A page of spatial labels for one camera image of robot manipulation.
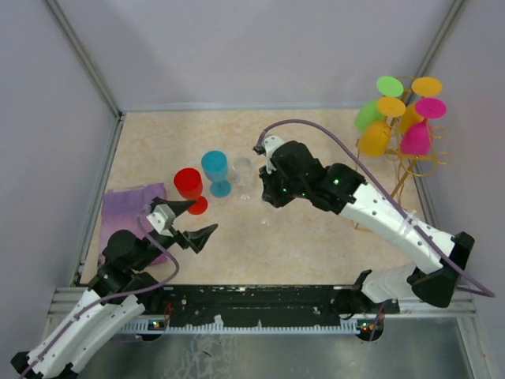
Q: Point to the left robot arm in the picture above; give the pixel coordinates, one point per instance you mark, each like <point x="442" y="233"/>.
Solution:
<point x="129" y="283"/>

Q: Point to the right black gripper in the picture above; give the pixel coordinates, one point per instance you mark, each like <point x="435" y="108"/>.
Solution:
<point x="269" y="193"/>

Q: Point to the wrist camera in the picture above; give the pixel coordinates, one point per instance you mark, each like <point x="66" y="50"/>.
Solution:
<point x="161" y="219"/>
<point x="267" y="146"/>

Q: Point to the orange wine glass back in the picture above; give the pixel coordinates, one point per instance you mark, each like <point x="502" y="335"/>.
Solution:
<point x="422" y="87"/>

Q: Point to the clear wine glass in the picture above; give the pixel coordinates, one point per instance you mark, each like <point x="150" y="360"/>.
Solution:
<point x="243" y="175"/>
<point x="268" y="214"/>

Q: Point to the orange wine glass front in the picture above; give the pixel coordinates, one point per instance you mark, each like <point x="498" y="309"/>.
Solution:
<point x="375" y="139"/>

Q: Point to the gold wire glass rack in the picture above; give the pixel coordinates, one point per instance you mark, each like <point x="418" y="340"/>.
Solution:
<point x="405" y="164"/>

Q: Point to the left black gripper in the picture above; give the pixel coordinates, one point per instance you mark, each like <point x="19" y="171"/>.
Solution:
<point x="197" y="238"/>

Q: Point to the orange wine glass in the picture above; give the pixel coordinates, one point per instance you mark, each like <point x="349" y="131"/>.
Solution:
<point x="375" y="139"/>
<point x="422" y="87"/>

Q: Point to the green plastic wine glass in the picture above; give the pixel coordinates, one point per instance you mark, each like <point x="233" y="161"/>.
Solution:
<point x="388" y="105"/>

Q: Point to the white toothed cable duct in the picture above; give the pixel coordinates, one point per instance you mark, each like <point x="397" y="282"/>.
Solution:
<point x="151" y="327"/>

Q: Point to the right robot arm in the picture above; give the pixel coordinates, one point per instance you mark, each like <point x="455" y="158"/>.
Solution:
<point x="292" y="172"/>

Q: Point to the pink plastic wine glass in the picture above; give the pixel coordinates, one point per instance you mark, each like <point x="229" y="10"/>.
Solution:
<point x="417" y="138"/>

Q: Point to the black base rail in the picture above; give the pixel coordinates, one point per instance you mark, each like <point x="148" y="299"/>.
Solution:
<point x="268" y="306"/>

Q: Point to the blue plastic wine glass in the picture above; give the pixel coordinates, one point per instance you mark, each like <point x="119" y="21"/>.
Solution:
<point x="215" y="166"/>

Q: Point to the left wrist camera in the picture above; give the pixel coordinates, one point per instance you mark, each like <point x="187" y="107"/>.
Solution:
<point x="161" y="219"/>

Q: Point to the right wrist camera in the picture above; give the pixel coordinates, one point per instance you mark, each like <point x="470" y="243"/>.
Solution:
<point x="267" y="146"/>

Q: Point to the purple printed cloth bag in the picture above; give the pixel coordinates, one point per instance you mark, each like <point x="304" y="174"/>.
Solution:
<point x="120" y="209"/>

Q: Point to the red plastic wine glass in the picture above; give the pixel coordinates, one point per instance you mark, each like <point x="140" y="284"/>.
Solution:
<point x="188" y="183"/>

